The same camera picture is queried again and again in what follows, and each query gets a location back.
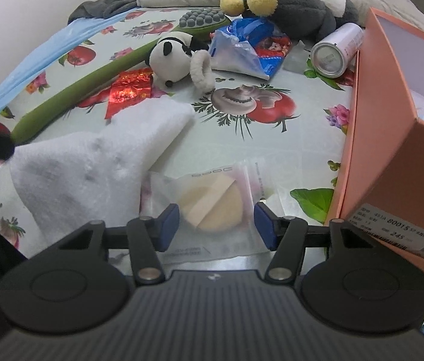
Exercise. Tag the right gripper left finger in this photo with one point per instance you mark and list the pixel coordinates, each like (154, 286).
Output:
(144, 237)

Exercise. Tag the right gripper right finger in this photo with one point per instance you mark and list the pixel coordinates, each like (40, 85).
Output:
(289, 238)

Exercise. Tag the makeup sponge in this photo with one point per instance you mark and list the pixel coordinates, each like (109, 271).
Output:
(215, 210)

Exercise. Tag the red foil tea packets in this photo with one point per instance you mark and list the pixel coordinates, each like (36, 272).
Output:
(130, 88)

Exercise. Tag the white towel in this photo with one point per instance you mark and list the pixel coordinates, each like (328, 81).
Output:
(80, 177)

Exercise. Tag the orange cardboard box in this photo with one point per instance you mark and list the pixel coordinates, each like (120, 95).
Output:
(381, 178)

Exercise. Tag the light blue bed sheet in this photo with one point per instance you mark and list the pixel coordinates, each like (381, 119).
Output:
(57, 45)

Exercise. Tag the clear plastic piece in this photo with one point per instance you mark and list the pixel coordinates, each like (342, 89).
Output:
(296, 60)

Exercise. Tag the white spray can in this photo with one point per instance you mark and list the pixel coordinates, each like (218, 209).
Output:
(331, 56)

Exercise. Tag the blue plastic snack bag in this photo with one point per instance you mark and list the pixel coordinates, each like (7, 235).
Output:
(251, 46)

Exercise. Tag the green massage brush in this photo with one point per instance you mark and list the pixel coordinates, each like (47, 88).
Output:
(96, 62)

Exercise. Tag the grey penguin plush toy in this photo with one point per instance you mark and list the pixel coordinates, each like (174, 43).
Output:
(311, 20)

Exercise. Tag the panda plush keychain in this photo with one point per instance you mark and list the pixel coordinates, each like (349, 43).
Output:
(178, 55)

